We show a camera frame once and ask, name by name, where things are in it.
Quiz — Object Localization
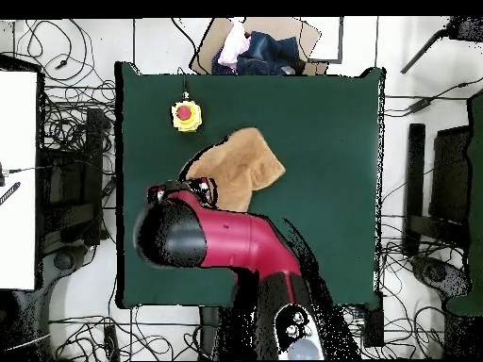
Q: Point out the tan terry towel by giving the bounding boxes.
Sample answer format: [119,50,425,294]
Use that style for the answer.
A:
[178,126,287,213]

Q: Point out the yellow emergency stop button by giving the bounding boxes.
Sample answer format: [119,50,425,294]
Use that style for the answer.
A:
[171,99,204,134]

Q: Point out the black metal stand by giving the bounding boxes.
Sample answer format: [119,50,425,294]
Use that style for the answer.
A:
[401,123,473,257]
[39,107,114,246]

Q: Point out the dark green tablecloth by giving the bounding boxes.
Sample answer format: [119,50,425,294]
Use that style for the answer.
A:
[114,61,387,310]

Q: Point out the pale pink garment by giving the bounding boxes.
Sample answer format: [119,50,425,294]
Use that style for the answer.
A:
[217,18,253,72]

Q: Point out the blue denim jeans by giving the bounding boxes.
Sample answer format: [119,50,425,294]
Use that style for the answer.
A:
[210,30,307,76]

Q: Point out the brown cardboard box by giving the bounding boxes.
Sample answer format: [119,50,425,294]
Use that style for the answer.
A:
[189,16,329,76]

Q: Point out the white desk top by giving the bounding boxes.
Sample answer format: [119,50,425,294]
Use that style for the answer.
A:
[0,69,39,291]

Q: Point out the black power strip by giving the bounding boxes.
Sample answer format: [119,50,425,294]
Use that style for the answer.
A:
[362,293,385,348]

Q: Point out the green fabric sheet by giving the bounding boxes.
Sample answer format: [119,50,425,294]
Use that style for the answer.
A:
[444,89,483,317]

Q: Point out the black tripod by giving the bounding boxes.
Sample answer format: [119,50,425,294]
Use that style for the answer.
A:
[400,15,483,74]

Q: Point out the black emergency stop cable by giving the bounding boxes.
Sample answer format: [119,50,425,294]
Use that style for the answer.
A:
[176,66,190,101]

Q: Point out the tangled black cables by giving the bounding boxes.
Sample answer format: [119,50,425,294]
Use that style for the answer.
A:
[48,304,201,361]
[342,225,454,360]
[14,18,117,156]

